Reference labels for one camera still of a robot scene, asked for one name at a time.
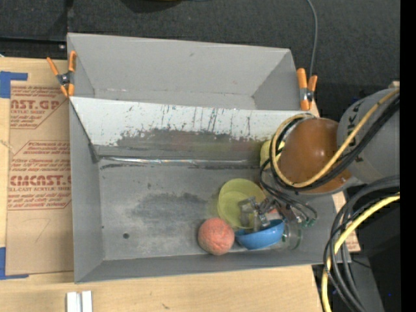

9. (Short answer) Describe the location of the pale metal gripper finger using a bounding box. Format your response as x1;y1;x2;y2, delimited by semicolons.
238;196;258;229
253;205;273;233

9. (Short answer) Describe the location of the blue bowl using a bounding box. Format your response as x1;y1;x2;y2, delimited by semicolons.
234;218;287;251

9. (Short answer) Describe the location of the translucent yellow cup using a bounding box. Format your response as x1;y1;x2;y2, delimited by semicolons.
216;177;267;230

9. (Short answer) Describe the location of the clear glass jar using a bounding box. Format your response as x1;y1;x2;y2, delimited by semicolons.
280;220;304;251

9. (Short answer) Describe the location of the orange ball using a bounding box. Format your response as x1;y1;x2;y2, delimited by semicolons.
197;217;236;256

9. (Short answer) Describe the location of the grey metal bin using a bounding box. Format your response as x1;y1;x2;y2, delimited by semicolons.
66;32;352;284

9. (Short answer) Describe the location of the brown cardboard board red print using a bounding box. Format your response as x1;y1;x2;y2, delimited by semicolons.
0;57;76;281

